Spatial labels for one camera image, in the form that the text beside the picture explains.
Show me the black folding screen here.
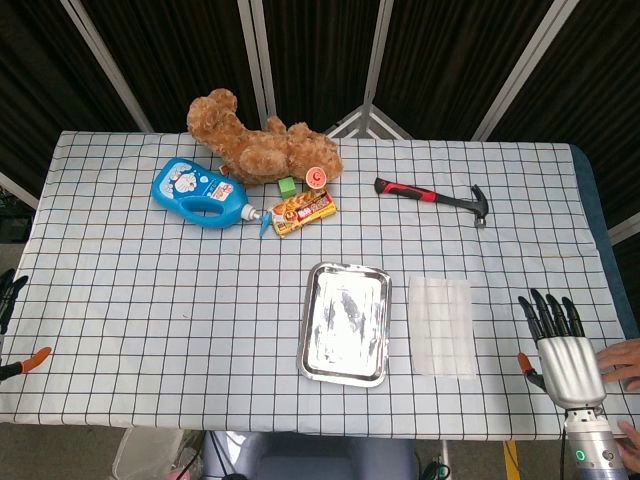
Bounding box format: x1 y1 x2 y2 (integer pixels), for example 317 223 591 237
0 0 640 246

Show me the white checkered tablecloth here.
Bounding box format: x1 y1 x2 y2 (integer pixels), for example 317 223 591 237
0 130 640 442

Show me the translucent white plastic sheet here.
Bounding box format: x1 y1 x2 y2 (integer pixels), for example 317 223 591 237
408 275 478 378

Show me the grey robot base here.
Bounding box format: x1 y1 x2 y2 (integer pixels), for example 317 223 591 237
199 430 419 480

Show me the red black claw hammer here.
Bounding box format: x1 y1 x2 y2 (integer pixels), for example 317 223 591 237
374 176 489 230

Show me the brown teddy bear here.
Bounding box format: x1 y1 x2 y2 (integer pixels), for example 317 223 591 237
186 88 344 188

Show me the silver metal tray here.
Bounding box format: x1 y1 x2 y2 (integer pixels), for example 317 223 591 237
296 261 393 388

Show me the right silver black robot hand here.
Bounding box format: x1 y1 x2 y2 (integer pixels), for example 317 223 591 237
516 288 607 411

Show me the bare human hand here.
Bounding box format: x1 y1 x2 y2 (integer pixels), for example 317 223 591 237
595 338 640 459

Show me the blue detergent bottle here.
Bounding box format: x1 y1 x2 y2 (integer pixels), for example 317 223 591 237
151 157 272 238

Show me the yellow red snack box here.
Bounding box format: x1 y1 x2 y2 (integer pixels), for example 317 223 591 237
266 188 338 239

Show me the clear plastic bag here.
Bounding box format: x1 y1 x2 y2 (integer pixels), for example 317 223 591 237
111 427 185 480

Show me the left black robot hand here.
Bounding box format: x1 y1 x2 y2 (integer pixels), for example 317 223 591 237
0 268 53 383

